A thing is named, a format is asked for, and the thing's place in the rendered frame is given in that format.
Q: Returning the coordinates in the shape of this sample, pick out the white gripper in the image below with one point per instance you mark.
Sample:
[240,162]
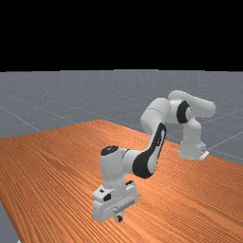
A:
[110,202]

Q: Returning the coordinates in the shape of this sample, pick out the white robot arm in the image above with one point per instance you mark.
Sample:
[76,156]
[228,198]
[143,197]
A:
[158,114]

